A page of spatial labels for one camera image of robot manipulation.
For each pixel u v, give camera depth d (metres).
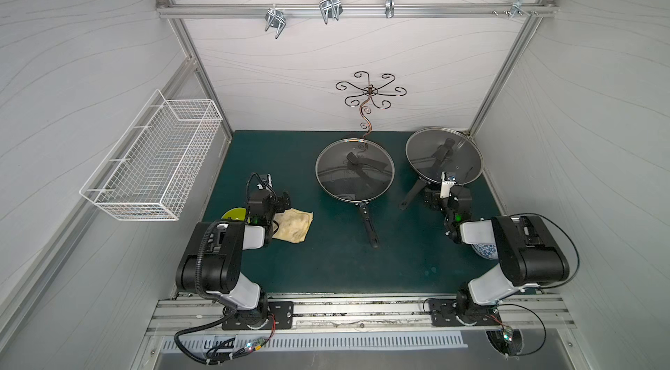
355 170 0.98
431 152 0.92
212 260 0.45
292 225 0.90
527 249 0.47
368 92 0.91
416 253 0.86
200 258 0.42
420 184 0.94
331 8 0.77
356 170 0.98
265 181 0.81
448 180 0.83
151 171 0.69
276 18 0.76
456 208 0.73
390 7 0.77
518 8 0.76
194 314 0.75
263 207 0.72
